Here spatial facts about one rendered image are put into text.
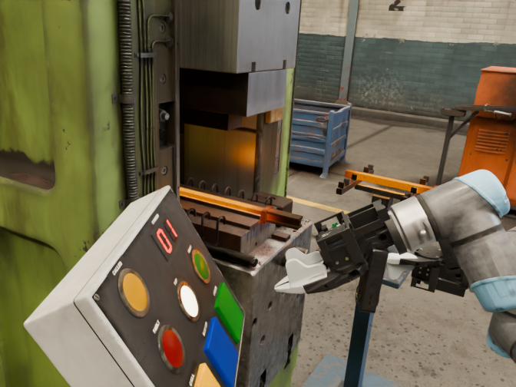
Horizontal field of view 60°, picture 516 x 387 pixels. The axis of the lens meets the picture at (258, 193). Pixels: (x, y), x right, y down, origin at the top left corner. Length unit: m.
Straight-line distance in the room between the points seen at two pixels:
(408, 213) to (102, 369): 0.45
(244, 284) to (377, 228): 0.49
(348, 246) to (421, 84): 8.09
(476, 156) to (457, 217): 3.88
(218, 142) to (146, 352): 1.04
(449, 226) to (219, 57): 0.56
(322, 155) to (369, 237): 4.22
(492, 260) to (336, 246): 0.21
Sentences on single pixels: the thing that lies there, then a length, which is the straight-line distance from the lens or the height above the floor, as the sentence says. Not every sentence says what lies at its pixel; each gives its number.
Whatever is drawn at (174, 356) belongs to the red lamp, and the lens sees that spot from 0.57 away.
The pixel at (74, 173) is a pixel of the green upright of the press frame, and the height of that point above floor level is 1.18.
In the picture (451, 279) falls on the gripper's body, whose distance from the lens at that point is 1.09.
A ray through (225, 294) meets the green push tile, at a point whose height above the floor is 1.03.
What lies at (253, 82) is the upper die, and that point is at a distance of 1.01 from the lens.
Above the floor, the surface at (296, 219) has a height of 1.01.
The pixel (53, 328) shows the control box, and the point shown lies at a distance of 0.51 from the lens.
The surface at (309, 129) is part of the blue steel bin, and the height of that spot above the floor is 0.49.
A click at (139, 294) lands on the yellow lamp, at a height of 1.16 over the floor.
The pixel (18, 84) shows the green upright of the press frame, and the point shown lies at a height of 1.32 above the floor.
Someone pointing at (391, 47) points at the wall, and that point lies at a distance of 8.83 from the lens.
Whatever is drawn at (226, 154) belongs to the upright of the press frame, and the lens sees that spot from 1.48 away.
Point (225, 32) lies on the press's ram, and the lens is 0.96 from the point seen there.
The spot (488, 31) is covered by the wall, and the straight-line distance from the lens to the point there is 8.54.
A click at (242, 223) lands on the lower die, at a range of 1.14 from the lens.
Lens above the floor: 1.45
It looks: 20 degrees down
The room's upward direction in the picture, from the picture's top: 3 degrees clockwise
